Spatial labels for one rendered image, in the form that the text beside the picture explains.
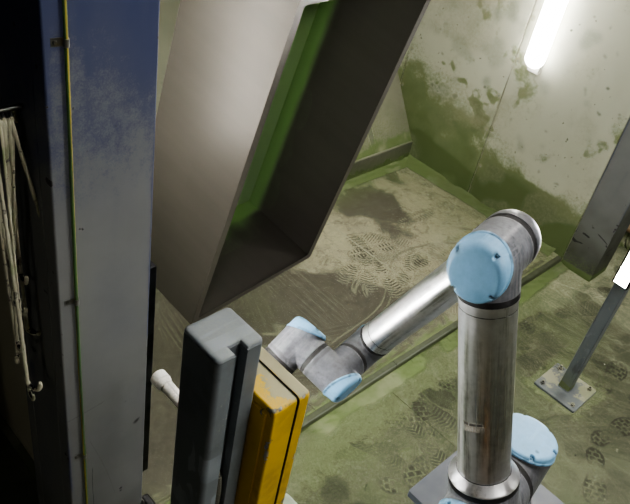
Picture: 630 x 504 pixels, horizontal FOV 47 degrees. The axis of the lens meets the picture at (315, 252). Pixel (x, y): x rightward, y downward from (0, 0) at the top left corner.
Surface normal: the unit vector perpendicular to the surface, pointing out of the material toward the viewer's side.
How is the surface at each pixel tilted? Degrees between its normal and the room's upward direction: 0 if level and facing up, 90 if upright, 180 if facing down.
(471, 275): 83
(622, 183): 90
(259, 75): 90
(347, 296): 0
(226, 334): 0
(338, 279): 0
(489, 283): 83
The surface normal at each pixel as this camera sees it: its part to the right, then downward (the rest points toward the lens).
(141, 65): 0.68, 0.54
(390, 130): 0.66, 0.02
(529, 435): 0.22, -0.81
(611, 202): -0.72, 0.33
